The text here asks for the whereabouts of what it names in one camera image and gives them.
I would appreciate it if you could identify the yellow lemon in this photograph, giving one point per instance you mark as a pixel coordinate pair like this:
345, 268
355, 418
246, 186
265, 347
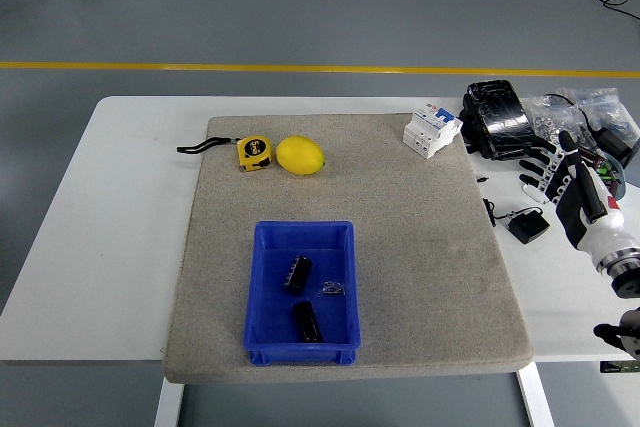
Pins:
300, 155

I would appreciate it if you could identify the clear bag of metal nuts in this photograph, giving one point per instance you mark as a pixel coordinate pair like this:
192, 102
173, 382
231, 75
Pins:
547, 119

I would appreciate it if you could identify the black device in plastic wrap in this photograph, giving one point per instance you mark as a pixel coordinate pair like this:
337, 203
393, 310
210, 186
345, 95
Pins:
502, 119

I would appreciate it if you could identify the black cylindrical battery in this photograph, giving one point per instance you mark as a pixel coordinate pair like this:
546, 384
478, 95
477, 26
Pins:
306, 322
298, 274
594, 157

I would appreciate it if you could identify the large black power adapter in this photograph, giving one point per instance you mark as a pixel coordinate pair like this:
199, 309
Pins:
617, 144

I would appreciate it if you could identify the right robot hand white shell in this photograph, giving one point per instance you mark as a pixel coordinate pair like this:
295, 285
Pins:
582, 207

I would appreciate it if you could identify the small green battery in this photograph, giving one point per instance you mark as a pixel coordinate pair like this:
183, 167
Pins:
607, 174

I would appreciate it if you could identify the white circuit breaker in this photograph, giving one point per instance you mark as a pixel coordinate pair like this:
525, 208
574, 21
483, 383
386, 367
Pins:
430, 132

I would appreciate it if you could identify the light blue bowl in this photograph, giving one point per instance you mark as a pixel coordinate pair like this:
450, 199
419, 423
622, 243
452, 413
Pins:
621, 182

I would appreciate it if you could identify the white table leg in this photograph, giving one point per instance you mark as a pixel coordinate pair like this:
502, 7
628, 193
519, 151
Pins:
535, 397
167, 404

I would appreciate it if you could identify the grey-brown mat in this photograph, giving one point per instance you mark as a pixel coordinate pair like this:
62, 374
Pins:
400, 222

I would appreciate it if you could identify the yellow tape measure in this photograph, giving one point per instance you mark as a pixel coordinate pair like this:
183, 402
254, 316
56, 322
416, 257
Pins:
254, 152

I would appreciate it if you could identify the white table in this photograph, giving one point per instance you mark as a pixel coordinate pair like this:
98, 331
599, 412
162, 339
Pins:
125, 197

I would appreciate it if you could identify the blue plastic box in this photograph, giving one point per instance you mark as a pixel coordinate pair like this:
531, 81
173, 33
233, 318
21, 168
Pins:
340, 317

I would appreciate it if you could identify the clear bag of small parts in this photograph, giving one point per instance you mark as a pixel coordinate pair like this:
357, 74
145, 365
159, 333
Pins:
607, 102

